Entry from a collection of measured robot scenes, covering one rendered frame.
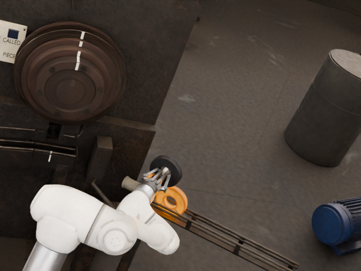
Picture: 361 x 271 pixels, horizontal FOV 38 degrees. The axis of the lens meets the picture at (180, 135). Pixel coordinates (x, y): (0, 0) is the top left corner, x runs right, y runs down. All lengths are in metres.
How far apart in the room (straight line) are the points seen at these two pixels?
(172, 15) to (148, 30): 0.13
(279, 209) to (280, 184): 0.32
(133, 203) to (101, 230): 0.59
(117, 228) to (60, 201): 0.19
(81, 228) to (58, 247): 0.09
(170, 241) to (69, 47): 0.87
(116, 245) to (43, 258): 0.23
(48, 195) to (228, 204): 2.38
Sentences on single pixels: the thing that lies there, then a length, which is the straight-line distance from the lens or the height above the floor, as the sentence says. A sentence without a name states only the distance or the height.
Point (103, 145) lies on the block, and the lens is 2.50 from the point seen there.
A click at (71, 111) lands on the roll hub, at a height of 1.02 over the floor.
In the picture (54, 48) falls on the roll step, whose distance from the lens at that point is 2.18.
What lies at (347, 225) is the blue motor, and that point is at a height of 0.29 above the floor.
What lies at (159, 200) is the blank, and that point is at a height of 0.69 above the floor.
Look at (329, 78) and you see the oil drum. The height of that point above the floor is 0.74.
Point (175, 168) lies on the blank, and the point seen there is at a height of 0.90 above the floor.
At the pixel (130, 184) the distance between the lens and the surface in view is 2.51.
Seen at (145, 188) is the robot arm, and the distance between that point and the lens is 2.20.
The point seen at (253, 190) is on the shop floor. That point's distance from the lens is 4.07.
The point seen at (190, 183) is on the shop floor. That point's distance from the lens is 3.83.
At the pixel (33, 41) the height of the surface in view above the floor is 1.26.
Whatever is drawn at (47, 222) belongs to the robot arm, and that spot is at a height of 1.15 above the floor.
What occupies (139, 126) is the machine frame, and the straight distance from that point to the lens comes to 2.58.
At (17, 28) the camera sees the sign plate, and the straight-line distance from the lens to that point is 2.33.
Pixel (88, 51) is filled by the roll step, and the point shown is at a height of 1.28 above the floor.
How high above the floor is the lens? 2.28
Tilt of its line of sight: 32 degrees down
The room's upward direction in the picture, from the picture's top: 23 degrees clockwise
